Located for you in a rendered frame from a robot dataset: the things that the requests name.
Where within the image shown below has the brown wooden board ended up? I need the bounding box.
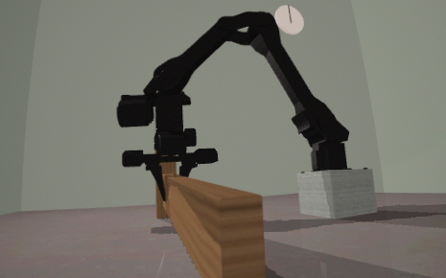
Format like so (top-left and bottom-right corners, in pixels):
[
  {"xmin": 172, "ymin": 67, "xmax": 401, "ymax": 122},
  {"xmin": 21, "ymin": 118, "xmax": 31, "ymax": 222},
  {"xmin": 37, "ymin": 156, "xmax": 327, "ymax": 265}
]
[{"xmin": 163, "ymin": 174, "xmax": 266, "ymax": 278}]

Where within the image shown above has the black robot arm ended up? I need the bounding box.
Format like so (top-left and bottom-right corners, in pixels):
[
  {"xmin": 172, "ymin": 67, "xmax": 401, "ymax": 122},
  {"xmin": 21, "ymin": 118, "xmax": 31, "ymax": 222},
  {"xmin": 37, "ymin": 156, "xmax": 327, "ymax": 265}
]
[{"xmin": 116, "ymin": 12, "xmax": 352, "ymax": 172}]

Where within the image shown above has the brown wooden post with slot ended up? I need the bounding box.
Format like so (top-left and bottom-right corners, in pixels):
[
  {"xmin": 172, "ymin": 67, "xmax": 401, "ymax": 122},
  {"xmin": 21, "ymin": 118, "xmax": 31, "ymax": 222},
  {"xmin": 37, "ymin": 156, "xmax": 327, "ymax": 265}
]
[{"xmin": 155, "ymin": 162, "xmax": 176, "ymax": 219}]

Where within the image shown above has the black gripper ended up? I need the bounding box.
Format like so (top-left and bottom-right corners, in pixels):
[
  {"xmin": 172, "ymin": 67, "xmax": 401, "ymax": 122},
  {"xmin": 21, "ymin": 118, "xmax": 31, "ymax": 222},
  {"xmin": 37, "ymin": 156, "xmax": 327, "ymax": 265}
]
[{"xmin": 122, "ymin": 122, "xmax": 218, "ymax": 201}]

